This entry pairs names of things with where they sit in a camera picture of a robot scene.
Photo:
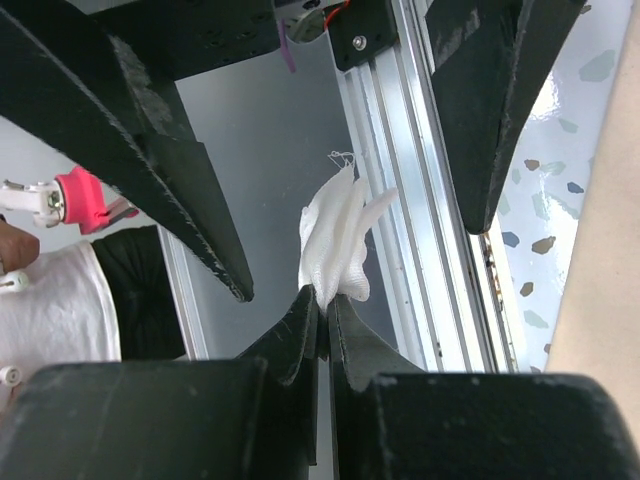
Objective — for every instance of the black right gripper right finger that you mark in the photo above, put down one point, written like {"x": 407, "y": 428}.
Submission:
{"x": 392, "y": 420}

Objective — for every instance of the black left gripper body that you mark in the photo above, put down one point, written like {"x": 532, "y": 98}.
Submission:
{"x": 185, "y": 38}

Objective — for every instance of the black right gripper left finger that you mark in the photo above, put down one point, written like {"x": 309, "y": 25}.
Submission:
{"x": 250, "y": 417}

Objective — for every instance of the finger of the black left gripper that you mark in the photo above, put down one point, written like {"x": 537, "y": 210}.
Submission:
{"x": 67, "y": 82}
{"x": 491, "y": 60}

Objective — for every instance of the white gauze pad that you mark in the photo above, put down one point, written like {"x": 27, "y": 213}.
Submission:
{"x": 332, "y": 231}

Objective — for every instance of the person in white shirt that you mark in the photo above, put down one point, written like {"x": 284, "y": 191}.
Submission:
{"x": 107, "y": 300}

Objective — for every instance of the beige cloth mat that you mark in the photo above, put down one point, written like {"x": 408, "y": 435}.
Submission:
{"x": 598, "y": 324}

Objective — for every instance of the pink white teleoperation handle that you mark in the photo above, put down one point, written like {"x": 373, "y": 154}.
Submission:
{"x": 75, "y": 198}

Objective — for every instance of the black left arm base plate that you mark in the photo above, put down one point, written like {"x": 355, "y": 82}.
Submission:
{"x": 359, "y": 30}

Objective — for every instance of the aluminium rail frame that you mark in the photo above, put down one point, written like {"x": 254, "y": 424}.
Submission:
{"x": 442, "y": 297}

